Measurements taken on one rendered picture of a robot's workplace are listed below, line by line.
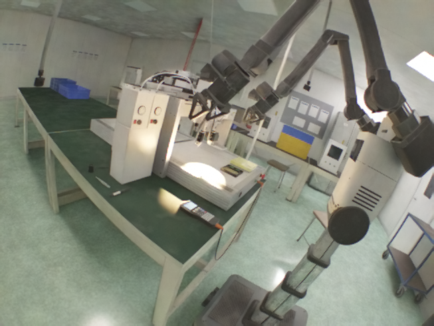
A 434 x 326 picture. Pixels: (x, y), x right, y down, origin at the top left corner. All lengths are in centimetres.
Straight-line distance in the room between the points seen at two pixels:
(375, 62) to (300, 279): 84
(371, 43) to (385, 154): 33
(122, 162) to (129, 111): 25
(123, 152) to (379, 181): 105
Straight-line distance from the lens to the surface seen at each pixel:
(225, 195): 102
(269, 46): 56
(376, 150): 68
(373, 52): 58
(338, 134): 482
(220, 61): 60
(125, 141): 96
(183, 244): 78
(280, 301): 106
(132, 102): 93
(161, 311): 112
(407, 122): 55
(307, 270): 91
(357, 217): 73
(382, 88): 53
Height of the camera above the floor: 130
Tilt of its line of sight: 19 degrees down
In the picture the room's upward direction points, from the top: 19 degrees clockwise
